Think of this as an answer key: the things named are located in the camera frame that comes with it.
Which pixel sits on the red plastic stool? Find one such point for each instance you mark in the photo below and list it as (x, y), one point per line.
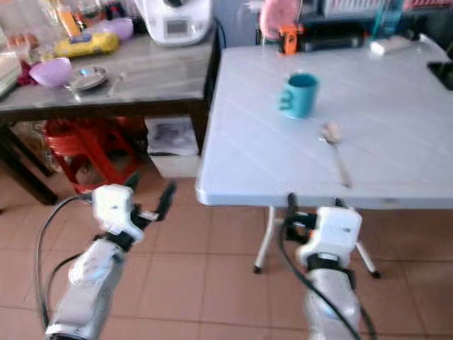
(81, 145)

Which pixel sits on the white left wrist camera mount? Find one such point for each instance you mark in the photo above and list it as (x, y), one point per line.
(113, 211)

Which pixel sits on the orange and black tool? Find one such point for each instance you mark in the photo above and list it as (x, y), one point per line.
(290, 40)

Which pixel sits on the teal upright bar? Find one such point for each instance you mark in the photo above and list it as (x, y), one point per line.
(383, 20)

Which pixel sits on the long black case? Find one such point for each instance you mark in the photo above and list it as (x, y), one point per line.
(340, 35)

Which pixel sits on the teal ceramic mug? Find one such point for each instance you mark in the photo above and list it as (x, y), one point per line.
(300, 98)

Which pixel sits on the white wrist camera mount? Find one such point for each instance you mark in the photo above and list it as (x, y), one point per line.
(113, 211)
(334, 237)

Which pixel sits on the round metal plate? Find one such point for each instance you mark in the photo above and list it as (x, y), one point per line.
(88, 77)

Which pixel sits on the white storage box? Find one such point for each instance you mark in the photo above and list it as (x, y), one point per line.
(173, 163)

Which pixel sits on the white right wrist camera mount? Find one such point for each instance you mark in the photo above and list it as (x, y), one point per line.
(334, 237)

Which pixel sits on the dark red cloth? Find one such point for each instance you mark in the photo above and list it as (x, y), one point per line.
(28, 74)

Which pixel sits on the white flat tray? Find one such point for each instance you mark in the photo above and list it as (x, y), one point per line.
(7, 74)

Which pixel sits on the dark table with grey top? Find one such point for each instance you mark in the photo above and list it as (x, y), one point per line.
(163, 74)

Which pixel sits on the orange bottle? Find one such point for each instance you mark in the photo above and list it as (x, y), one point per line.
(68, 21)

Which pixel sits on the flat white box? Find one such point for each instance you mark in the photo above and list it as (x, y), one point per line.
(393, 47)

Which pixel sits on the purple plastic bowl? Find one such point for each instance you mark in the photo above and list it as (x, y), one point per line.
(51, 72)

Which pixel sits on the white kitchen appliance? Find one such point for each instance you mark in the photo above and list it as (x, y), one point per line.
(174, 21)

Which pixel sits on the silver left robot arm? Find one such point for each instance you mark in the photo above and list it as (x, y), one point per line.
(86, 290)

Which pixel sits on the long metal spoon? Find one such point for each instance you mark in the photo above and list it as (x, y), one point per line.
(339, 153)

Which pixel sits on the white folding table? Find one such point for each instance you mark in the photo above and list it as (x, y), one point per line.
(382, 156)

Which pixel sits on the yellow plastic packet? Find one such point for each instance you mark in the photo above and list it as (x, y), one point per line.
(86, 44)

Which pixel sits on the pale purple bowl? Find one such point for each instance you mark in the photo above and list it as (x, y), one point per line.
(119, 28)

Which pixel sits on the pink rounded object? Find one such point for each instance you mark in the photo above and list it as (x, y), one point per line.
(276, 18)

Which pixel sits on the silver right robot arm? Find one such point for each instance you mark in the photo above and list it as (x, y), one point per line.
(333, 308)

